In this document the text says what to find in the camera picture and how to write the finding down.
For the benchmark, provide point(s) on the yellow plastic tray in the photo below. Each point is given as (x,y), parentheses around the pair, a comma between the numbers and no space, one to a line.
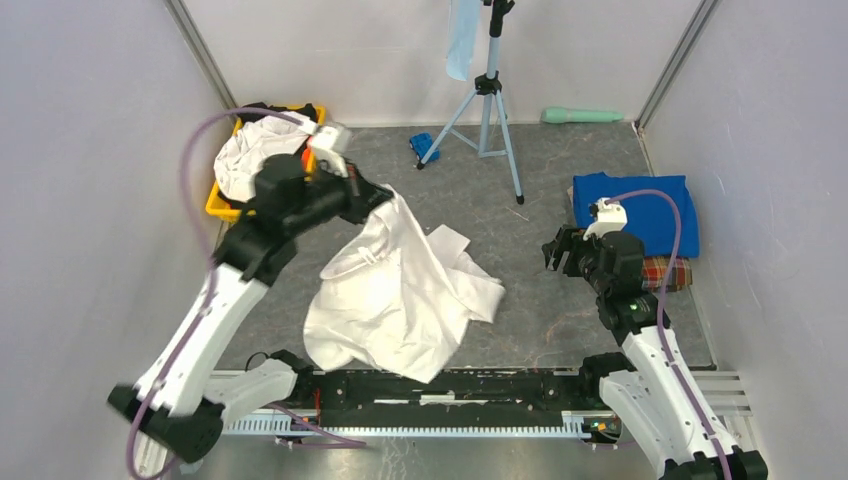
(220,207)

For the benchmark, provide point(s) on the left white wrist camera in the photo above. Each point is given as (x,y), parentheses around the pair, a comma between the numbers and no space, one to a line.
(329,143)

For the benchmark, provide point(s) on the white crumpled garment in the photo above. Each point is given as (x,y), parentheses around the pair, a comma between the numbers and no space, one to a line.
(243,155)

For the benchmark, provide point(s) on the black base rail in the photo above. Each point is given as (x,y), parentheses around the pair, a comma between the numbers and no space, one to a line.
(472,397)

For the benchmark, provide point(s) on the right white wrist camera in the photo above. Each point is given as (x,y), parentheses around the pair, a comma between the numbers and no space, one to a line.
(609,216)

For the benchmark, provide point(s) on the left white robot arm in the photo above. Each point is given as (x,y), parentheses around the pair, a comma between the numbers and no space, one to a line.
(177,403)

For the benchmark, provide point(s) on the small blue object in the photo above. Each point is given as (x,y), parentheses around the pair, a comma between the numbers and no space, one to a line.
(420,144)

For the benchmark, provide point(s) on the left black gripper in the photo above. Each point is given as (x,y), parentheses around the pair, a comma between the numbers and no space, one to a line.
(361,194)

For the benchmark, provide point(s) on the light blue music stand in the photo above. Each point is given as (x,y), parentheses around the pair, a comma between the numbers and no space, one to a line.
(489,88)

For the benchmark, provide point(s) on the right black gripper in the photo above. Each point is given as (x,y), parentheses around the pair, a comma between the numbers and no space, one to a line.
(567,239)

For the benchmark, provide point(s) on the blue printed t-shirt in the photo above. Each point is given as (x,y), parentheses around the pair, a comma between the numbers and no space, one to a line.
(650,217)

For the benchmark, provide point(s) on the folded plaid shirt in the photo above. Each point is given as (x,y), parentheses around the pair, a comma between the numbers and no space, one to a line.
(656,268)

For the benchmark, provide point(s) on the orange garment in tray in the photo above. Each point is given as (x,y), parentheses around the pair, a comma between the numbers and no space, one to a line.
(308,161)

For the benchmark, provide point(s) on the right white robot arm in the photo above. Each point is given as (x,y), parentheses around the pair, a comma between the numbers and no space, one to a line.
(647,384)

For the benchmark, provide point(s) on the mint green cylinder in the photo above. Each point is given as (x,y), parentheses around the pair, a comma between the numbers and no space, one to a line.
(562,115)

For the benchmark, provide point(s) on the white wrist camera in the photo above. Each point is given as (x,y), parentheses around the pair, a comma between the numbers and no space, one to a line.
(329,143)
(609,216)

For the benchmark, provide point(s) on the black garment in tray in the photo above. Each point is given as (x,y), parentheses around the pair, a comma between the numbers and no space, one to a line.
(256,111)

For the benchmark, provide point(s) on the white long-sleeve shirt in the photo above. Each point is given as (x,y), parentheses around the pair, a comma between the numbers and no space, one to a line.
(398,298)

